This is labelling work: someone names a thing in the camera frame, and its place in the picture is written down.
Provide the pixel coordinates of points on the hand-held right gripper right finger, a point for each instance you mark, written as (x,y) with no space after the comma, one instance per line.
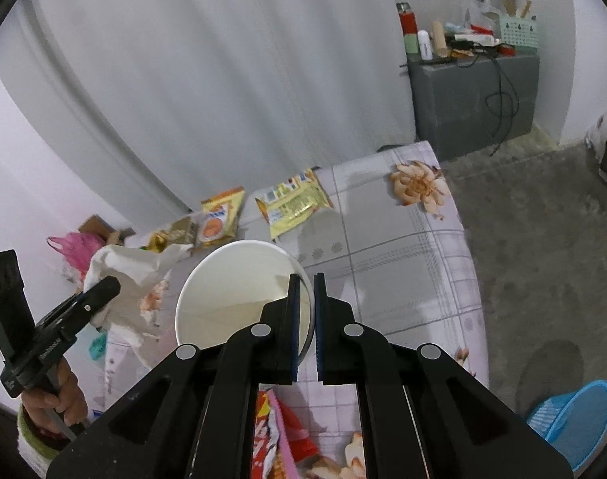
(319,334)

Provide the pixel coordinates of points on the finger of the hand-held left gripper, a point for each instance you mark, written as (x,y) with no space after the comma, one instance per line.
(101,289)

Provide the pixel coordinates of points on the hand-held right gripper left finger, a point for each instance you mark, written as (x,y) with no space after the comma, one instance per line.
(297,329)

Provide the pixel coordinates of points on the white paper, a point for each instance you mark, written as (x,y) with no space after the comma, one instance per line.
(128,269)

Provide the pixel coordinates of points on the white paper cup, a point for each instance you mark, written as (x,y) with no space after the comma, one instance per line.
(223,289)

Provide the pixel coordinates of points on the red orange snack packet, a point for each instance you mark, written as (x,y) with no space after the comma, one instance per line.
(278,439)

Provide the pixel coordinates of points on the blue plastic basket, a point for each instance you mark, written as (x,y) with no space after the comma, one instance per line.
(577,419)

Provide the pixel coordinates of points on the person's left forearm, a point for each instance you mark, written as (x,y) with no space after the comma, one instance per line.
(34,451)

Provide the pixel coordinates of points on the person's left hand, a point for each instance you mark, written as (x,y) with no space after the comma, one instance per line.
(70,394)

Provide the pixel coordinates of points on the pink plastic bag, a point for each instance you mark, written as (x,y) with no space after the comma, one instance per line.
(76,252)

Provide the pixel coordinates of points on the green small packet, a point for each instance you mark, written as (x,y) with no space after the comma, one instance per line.
(98,348)

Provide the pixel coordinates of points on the cardboard box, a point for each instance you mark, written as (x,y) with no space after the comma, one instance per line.
(101,227)

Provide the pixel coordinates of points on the gold snack packet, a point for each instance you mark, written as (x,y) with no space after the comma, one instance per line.
(176,232)

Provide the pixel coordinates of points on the yellow snack packet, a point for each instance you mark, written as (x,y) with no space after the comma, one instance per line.
(293,204)

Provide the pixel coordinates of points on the white curtain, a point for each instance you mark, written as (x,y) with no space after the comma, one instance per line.
(208,70)

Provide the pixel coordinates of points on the grey cabinet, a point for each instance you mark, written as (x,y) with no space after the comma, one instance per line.
(458,105)

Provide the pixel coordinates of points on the pale green cup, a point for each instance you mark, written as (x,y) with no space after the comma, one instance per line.
(411,44)

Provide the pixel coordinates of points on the white small bottle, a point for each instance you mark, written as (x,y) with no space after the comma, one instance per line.
(424,45)

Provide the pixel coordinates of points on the wooden roll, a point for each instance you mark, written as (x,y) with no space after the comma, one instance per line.
(439,40)

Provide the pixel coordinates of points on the red thermos bottle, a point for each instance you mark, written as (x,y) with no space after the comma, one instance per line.
(407,20)

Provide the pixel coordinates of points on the red tape roll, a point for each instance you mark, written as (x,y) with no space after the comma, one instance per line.
(508,50)

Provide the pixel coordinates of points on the crumpled clear plastic bag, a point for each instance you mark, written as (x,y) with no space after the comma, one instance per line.
(605,124)

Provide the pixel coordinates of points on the mint storage basket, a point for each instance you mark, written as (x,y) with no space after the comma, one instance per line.
(519,35)

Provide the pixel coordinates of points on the white plastic bag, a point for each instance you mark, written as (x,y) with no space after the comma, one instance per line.
(483,10)

